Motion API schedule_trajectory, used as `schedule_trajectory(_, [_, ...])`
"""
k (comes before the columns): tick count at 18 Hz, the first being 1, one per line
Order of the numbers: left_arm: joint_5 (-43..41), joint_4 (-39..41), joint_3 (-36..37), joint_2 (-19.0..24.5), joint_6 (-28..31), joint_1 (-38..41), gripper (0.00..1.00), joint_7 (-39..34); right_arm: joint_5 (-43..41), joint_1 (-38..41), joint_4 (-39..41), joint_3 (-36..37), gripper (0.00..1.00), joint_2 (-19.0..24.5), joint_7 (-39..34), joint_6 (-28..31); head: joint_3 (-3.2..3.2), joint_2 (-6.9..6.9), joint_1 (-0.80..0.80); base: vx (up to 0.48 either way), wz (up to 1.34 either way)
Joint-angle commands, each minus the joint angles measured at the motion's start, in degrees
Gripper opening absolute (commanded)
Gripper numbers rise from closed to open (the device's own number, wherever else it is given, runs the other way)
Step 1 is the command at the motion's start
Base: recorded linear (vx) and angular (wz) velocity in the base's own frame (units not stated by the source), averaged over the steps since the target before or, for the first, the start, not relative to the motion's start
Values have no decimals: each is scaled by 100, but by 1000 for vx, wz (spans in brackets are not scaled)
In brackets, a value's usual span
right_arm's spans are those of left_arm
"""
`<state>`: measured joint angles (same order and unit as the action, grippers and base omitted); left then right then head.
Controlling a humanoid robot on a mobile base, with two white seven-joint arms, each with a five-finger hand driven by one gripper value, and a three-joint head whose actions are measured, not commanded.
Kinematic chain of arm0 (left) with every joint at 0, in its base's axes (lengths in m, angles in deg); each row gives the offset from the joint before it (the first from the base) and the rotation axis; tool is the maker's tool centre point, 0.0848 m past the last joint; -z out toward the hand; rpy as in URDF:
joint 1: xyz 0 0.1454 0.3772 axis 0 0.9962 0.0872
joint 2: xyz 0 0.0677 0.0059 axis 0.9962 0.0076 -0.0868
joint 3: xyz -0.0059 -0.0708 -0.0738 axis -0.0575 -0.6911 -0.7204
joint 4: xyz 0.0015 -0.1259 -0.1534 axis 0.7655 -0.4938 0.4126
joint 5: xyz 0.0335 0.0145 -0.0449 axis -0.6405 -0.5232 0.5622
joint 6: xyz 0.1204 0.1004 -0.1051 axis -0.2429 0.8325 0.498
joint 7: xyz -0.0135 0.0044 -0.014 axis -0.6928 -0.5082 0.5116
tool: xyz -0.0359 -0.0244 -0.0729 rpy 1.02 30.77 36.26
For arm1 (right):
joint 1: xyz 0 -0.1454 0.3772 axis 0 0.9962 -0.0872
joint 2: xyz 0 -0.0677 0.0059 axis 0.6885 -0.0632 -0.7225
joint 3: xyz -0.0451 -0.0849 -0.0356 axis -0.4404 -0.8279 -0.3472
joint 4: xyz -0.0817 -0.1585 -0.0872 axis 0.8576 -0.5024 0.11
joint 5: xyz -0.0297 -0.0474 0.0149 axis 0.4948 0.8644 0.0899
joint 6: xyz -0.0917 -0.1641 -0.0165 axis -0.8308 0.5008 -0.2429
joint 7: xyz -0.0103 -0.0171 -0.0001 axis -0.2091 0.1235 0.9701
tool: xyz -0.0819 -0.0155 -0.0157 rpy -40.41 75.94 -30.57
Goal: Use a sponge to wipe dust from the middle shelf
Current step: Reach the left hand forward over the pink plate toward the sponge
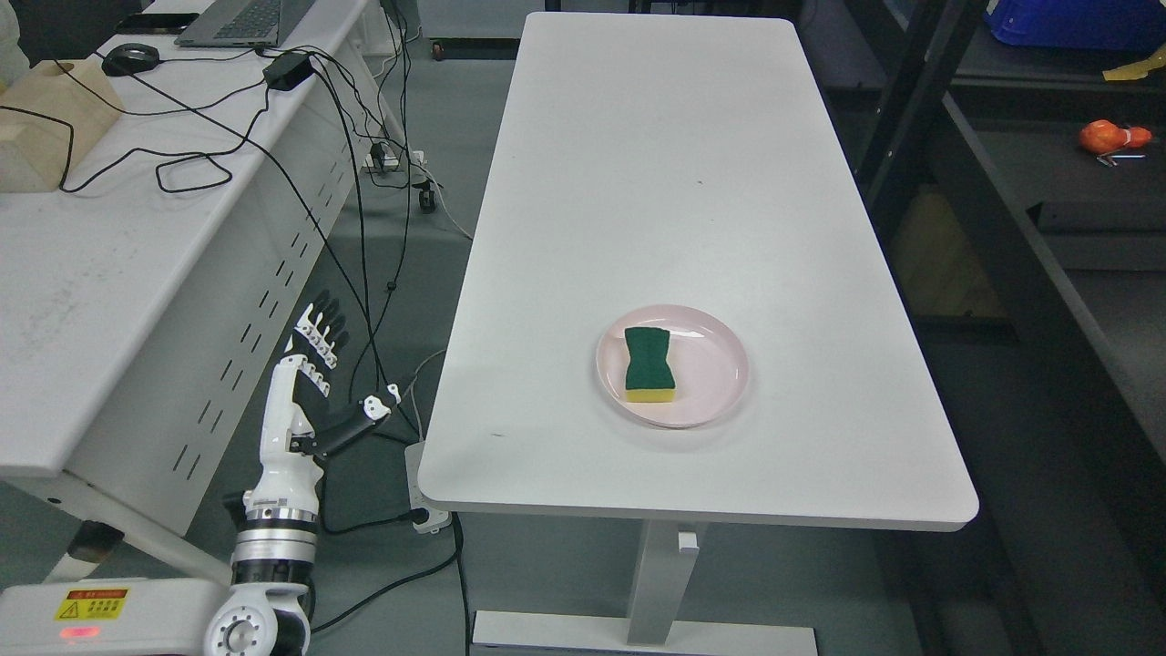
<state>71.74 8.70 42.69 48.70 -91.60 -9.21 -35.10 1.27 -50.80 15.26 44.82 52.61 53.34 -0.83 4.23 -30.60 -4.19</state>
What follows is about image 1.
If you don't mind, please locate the white power strip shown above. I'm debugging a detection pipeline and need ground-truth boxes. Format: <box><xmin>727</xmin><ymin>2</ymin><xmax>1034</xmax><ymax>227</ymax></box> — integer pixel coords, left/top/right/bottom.
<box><xmin>403</xmin><ymin>440</ymin><xmax>454</xmax><ymax>535</ymax></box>

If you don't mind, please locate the pink plate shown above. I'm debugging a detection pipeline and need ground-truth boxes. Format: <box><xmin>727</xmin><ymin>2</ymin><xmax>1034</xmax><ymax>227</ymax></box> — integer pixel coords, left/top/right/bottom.
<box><xmin>595</xmin><ymin>304</ymin><xmax>751</xmax><ymax>429</ymax></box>

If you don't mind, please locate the yellow tape piece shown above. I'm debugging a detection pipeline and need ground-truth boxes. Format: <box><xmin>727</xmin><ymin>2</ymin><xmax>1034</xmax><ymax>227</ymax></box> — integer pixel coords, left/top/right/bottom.
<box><xmin>1102</xmin><ymin>45</ymin><xmax>1166</xmax><ymax>82</ymax></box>

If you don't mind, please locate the dark metal shelf rack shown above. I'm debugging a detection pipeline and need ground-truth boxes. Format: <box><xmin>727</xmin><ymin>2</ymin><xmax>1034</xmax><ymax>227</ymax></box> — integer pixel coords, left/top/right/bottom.
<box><xmin>845</xmin><ymin>1</ymin><xmax>1163</xmax><ymax>598</ymax></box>

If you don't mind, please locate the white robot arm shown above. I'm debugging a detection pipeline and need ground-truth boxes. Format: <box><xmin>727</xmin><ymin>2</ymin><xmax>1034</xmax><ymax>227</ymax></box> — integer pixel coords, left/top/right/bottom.
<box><xmin>203</xmin><ymin>493</ymin><xmax>318</xmax><ymax>655</ymax></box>

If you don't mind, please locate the green yellow sponge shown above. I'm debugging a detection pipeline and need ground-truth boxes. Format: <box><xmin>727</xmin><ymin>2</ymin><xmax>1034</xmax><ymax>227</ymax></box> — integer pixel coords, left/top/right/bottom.
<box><xmin>624</xmin><ymin>325</ymin><xmax>676</xmax><ymax>404</ymax></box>

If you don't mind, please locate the orange toy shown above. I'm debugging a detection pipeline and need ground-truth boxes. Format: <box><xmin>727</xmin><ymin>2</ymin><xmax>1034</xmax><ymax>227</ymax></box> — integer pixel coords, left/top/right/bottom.
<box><xmin>1079</xmin><ymin>119</ymin><xmax>1153</xmax><ymax>155</ymax></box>

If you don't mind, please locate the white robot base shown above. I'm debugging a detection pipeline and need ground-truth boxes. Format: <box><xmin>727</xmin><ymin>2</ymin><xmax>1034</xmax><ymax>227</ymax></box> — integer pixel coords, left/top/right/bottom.
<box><xmin>1</xmin><ymin>579</ymin><xmax>229</xmax><ymax>655</ymax></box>

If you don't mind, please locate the black looped cable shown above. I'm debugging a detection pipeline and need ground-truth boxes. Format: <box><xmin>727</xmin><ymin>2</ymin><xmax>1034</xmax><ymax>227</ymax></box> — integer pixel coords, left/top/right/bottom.
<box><xmin>0</xmin><ymin>55</ymin><xmax>274</xmax><ymax>195</ymax></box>

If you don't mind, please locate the black computer mouse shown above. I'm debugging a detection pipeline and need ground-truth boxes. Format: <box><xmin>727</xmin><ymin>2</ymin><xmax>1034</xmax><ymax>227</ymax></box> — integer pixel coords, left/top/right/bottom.
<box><xmin>101</xmin><ymin>42</ymin><xmax>162</xmax><ymax>77</ymax></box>

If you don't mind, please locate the grey laptop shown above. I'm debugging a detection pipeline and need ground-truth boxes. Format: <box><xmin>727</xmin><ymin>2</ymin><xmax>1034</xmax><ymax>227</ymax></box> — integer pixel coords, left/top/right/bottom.
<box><xmin>175</xmin><ymin>1</ymin><xmax>312</xmax><ymax>48</ymax></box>

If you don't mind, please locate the blue plastic bin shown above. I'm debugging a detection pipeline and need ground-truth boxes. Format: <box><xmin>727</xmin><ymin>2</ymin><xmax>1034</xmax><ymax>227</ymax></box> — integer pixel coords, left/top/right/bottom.
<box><xmin>984</xmin><ymin>1</ymin><xmax>1165</xmax><ymax>51</ymax></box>

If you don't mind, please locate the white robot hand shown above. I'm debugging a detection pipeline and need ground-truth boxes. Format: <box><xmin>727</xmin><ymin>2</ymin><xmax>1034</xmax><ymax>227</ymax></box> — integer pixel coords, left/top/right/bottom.
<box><xmin>244</xmin><ymin>291</ymin><xmax>401</xmax><ymax>520</ymax></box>

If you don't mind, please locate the black smartphone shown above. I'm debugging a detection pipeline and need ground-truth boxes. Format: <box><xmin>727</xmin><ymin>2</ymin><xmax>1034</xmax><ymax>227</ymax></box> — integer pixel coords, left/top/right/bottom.
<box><xmin>114</xmin><ymin>12</ymin><xmax>201</xmax><ymax>35</ymax></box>

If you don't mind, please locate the white side desk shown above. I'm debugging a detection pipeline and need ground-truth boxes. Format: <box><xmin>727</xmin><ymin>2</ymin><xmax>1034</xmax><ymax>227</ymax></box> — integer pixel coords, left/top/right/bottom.
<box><xmin>3</xmin><ymin>1</ymin><xmax>388</xmax><ymax>584</ymax></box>

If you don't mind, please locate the beige cardboard box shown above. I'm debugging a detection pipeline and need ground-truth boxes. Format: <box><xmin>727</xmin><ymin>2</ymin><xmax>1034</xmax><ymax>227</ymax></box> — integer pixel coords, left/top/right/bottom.
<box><xmin>1</xmin><ymin>59</ymin><xmax>124</xmax><ymax>192</ymax></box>

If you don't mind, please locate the black power adapter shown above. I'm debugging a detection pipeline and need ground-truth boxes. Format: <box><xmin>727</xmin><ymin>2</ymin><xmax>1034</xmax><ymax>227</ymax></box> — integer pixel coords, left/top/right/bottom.
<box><xmin>264</xmin><ymin>51</ymin><xmax>315</xmax><ymax>91</ymax></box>

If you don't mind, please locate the white table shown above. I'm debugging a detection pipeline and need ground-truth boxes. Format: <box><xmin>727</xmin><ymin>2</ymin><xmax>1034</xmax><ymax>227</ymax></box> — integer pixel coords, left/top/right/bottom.
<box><xmin>419</xmin><ymin>12</ymin><xmax>979</xmax><ymax>655</ymax></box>

